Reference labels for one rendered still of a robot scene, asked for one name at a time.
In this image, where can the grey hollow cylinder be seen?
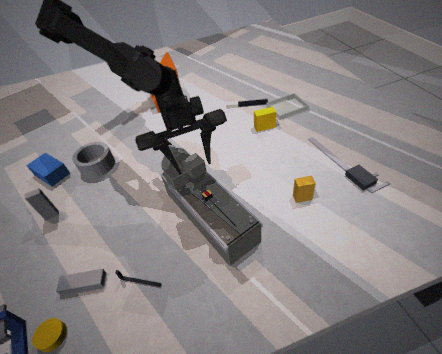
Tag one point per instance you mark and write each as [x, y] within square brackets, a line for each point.
[97, 168]

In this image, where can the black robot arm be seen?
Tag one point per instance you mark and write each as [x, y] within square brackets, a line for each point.
[136, 66]

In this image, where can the yellow round disc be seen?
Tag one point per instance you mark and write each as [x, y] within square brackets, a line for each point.
[49, 335]

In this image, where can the blue rectangular block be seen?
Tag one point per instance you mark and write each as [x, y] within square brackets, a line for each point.
[48, 169]

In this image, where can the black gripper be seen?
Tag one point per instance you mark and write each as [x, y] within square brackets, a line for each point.
[157, 141]

